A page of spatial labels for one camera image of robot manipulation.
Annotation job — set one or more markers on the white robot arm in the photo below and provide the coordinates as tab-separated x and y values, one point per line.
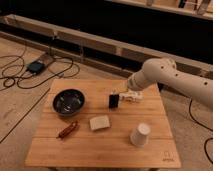
163	70

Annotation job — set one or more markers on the black eraser block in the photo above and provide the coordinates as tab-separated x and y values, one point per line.
113	100

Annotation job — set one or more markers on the white toy block object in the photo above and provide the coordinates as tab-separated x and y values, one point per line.
130	96

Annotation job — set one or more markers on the white rectangular sponge block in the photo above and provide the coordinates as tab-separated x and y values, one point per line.
99	122

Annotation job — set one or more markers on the dark round bowl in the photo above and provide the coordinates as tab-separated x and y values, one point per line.
68	102

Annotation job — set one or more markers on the wooden table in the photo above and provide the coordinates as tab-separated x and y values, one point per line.
109	147

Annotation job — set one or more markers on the reddish brown stick object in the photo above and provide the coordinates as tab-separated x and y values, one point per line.
67	130

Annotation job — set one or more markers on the blue power adapter box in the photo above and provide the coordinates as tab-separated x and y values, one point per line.
35	67

